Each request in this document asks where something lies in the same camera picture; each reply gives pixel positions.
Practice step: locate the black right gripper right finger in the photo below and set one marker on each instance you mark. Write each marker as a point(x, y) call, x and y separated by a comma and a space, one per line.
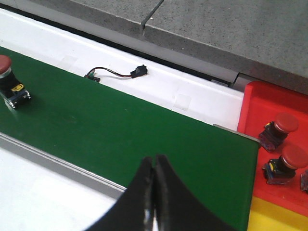
point(177, 209)

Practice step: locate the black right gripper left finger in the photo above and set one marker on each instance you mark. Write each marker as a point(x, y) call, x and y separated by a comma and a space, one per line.
point(134, 209)

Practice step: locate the red mushroom push button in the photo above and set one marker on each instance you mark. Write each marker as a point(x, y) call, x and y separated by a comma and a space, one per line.
point(276, 131)

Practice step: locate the green conveyor belt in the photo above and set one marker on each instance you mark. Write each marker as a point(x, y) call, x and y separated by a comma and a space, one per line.
point(108, 132)

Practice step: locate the yellow plastic tray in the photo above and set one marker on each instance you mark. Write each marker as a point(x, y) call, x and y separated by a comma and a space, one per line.
point(266, 216)

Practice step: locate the red plastic tray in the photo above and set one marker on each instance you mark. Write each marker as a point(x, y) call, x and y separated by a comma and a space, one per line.
point(261, 103)

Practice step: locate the grey right table slab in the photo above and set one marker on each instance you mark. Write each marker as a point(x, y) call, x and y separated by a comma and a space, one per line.
point(264, 39)

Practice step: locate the grey table slab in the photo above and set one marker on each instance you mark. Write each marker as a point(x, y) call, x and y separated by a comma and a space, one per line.
point(264, 39)
point(127, 17)

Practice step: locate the grey left table slab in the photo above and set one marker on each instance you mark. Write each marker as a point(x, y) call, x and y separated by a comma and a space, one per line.
point(127, 17)

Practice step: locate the small wired sensor connector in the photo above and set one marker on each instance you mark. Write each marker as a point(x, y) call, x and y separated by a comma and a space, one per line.
point(137, 72)

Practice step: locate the aluminium conveyor frame rail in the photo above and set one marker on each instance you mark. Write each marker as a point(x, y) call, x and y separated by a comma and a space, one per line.
point(61, 166)

